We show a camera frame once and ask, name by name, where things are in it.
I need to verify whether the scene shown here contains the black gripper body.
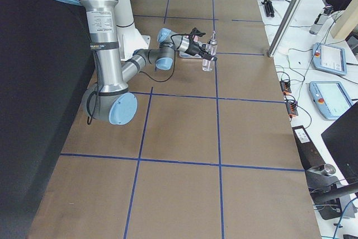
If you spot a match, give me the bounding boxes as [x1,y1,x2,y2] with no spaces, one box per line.
[187,40,201,56]

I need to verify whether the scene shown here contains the glass sauce bottle steel cap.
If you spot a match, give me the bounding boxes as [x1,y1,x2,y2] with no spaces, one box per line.
[201,30,218,72]

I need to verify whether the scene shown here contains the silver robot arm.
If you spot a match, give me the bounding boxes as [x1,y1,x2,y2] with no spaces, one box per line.
[56,0,216,125]

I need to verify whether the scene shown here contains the black folded tripod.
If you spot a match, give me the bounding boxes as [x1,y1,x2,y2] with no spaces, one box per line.
[261,0,275,17]

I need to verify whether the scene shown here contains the far orange black adapter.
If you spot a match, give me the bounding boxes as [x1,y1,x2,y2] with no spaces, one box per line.
[280,79,291,95]

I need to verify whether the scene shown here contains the orange black adapter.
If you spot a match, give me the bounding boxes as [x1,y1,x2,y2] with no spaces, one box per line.
[280,79,291,95]
[285,99,298,119]

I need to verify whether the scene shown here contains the near orange black adapter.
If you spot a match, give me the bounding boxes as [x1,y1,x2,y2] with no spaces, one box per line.
[285,99,298,119]

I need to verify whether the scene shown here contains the clear water bottle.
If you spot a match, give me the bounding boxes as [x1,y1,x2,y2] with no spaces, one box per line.
[309,4,334,35]

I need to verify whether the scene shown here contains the far blue teach pendant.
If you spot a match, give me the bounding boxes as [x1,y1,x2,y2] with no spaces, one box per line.
[313,43,347,76]

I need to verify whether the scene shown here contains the blue teach pendant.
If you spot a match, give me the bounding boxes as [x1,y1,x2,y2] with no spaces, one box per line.
[313,43,347,76]
[309,81,354,120]

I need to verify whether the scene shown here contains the near blue teach pendant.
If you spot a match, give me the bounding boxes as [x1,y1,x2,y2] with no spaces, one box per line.
[309,81,354,120]

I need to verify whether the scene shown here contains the black box white label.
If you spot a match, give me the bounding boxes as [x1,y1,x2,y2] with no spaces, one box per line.
[292,125,325,170]

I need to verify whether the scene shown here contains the near black monitor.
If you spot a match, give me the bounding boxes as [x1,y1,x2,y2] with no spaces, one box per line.
[321,104,358,183]

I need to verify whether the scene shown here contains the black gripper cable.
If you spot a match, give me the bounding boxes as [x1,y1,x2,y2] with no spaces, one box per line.
[139,33,196,82]

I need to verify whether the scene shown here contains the aluminium frame post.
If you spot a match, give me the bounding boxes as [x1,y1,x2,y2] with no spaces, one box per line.
[267,0,302,58]

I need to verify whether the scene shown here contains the blue network cable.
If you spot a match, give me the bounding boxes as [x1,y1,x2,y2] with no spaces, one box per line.
[332,195,358,239]

